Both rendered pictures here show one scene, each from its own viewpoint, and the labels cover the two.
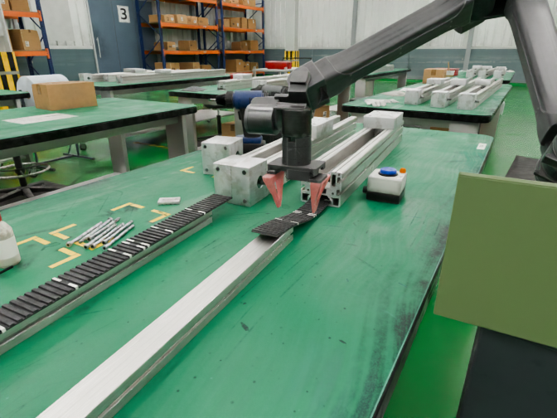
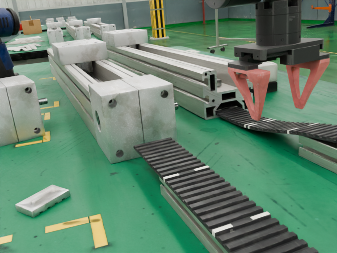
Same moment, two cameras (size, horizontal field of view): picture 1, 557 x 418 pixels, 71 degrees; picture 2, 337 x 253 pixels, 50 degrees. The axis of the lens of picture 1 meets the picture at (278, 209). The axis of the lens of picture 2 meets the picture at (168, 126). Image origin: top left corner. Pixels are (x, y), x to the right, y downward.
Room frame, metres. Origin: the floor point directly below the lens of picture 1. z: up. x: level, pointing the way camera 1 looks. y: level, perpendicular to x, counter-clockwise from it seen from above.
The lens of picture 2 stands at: (0.53, 0.42, 0.98)
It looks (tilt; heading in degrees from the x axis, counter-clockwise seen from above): 19 degrees down; 313
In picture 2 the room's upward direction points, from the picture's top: 5 degrees counter-clockwise
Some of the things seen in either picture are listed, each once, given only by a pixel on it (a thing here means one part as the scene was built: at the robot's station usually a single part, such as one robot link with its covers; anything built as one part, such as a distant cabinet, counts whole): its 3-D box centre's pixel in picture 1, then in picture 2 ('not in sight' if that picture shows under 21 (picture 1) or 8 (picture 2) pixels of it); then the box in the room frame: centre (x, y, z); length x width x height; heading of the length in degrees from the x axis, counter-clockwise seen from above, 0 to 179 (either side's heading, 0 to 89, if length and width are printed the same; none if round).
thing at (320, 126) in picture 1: (309, 130); (78, 55); (1.31, -0.11, 0.87); 0.16 x 0.11 x 0.07; 154
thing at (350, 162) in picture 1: (364, 151); (151, 65); (1.23, -0.28, 0.82); 0.80 x 0.10 x 0.09; 154
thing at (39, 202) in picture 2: (169, 201); (43, 200); (0.88, 0.26, 0.78); 0.05 x 0.03 x 0.01; 97
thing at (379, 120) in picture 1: (383, 123); (124, 41); (1.45, -0.39, 0.87); 0.16 x 0.11 x 0.07; 154
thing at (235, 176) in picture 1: (245, 180); (140, 114); (0.90, 0.08, 0.83); 0.12 x 0.09 x 0.10; 64
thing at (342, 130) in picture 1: (309, 144); (82, 75); (1.31, -0.11, 0.82); 0.80 x 0.10 x 0.09; 154
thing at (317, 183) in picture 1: (307, 189); (292, 78); (0.74, -0.06, 0.86); 0.07 x 0.07 x 0.09; 66
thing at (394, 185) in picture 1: (383, 184); (247, 77); (0.92, -0.26, 0.81); 0.10 x 0.08 x 0.06; 64
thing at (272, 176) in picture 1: (284, 186); (263, 85); (0.76, -0.01, 0.86); 0.07 x 0.07 x 0.09; 66
